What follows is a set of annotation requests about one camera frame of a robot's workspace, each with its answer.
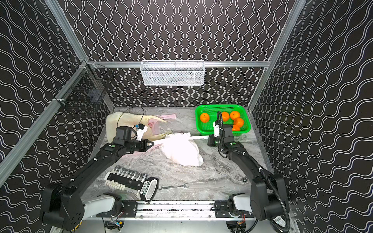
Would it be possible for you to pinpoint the white plastic bag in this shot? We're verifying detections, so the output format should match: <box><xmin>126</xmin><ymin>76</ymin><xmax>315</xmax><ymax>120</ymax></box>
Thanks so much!
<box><xmin>157</xmin><ymin>133</ymin><xmax>208</xmax><ymax>167</ymax></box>

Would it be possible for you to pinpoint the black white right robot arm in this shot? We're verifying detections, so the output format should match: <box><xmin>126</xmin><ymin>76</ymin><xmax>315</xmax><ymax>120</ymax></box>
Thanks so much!
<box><xmin>208</xmin><ymin>111</ymin><xmax>290</xmax><ymax>233</ymax></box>

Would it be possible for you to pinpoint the steel combination wrench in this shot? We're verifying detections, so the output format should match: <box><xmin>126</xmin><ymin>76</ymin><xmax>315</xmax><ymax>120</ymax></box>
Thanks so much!
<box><xmin>158</xmin><ymin>183</ymin><xmax>189</xmax><ymax>190</ymax></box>

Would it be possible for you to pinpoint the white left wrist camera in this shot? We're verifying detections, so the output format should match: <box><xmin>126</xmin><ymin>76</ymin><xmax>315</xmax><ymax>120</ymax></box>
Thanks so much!
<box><xmin>136</xmin><ymin>123</ymin><xmax>148</xmax><ymax>141</ymax></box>

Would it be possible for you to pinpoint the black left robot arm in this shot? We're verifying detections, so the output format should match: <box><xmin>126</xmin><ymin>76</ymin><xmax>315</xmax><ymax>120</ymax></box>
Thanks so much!
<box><xmin>39</xmin><ymin>126</ymin><xmax>154</xmax><ymax>231</ymax></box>

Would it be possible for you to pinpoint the aluminium corner post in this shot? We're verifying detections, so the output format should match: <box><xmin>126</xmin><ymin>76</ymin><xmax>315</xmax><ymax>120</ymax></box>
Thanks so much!
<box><xmin>248</xmin><ymin>0</ymin><xmax>307</xmax><ymax>112</ymax></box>

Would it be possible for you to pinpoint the green plastic basket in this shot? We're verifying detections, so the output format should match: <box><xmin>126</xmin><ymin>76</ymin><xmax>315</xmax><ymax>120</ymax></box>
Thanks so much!
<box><xmin>195</xmin><ymin>104</ymin><xmax>252</xmax><ymax>136</ymax></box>

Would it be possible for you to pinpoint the yellow plastic bag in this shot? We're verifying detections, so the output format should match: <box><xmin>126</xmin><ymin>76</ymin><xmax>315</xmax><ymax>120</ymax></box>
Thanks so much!
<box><xmin>105</xmin><ymin>112</ymin><xmax>173</xmax><ymax>143</ymax></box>

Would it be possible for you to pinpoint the pink plastic bag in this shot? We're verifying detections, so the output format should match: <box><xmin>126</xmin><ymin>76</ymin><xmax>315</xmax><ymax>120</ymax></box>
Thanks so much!
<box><xmin>118</xmin><ymin>113</ymin><xmax>176</xmax><ymax>141</ymax></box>

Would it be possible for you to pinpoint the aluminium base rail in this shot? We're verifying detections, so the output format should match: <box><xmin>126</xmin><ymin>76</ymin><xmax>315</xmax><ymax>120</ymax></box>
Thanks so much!
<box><xmin>49</xmin><ymin>199</ymin><xmax>301</xmax><ymax>233</ymax></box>

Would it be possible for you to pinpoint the orange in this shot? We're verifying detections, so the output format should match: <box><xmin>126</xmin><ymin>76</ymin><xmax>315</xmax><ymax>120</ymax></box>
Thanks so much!
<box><xmin>200</xmin><ymin>113</ymin><xmax>210</xmax><ymax>123</ymax></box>
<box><xmin>221</xmin><ymin>112</ymin><xmax>230</xmax><ymax>122</ymax></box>
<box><xmin>230</xmin><ymin>111</ymin><xmax>241</xmax><ymax>120</ymax></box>
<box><xmin>233</xmin><ymin>117</ymin><xmax>244</xmax><ymax>128</ymax></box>
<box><xmin>232</xmin><ymin>124</ymin><xmax>241</xmax><ymax>131</ymax></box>

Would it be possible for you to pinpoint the black wire basket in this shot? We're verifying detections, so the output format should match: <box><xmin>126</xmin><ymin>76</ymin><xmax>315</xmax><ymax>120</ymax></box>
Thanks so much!
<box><xmin>53</xmin><ymin>60</ymin><xmax>115</xmax><ymax>118</ymax></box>

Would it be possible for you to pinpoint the socket set holder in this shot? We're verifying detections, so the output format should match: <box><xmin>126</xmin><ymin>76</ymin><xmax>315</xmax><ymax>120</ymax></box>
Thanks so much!
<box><xmin>105</xmin><ymin>166</ymin><xmax>159</xmax><ymax>203</ymax></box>

